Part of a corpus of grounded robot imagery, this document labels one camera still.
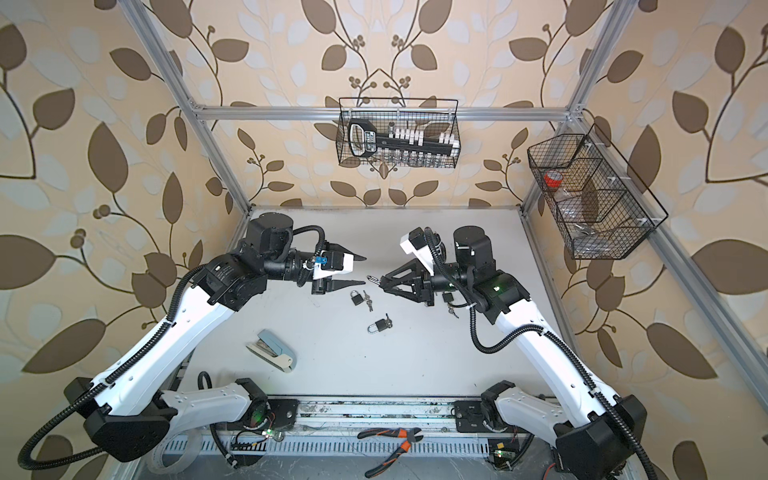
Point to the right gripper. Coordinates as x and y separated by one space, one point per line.
422 291

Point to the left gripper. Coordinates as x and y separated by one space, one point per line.
332 287

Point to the black padlock with keys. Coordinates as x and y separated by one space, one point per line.
361 298
451 305

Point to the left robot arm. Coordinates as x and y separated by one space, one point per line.
126 412

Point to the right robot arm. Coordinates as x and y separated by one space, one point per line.
593 428

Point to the black white tool in basket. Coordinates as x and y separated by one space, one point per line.
364 140

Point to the red cap item in basket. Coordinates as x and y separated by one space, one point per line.
553 180

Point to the clear tape roll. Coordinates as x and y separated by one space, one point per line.
175 454

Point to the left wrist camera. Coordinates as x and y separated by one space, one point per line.
330 263

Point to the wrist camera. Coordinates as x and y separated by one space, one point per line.
415 243
330 263

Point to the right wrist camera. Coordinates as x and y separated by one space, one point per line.
415 243

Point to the back wire basket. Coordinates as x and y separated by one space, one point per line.
433 114

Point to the wire basket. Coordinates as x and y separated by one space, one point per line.
433 114
603 209

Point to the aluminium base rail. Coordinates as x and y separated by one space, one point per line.
329 426

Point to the right wire basket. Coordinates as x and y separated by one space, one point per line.
603 209

